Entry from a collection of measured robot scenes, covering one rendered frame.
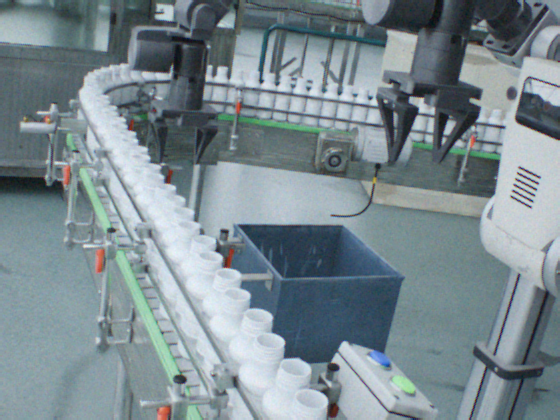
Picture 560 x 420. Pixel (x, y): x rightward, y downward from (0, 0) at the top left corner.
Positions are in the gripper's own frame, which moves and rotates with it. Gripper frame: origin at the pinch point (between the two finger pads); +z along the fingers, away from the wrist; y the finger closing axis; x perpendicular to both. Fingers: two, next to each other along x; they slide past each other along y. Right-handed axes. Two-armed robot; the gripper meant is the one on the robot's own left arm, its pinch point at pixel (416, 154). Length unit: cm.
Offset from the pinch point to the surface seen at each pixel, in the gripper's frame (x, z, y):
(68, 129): 124, 34, -24
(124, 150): 79, 25, -18
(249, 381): -3.9, 27.6, -18.4
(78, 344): 186, 140, -6
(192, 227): 34.3, 24.1, -15.1
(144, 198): 55, 27, -18
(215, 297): 14.6, 26.4, -17.0
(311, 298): 55, 50, 21
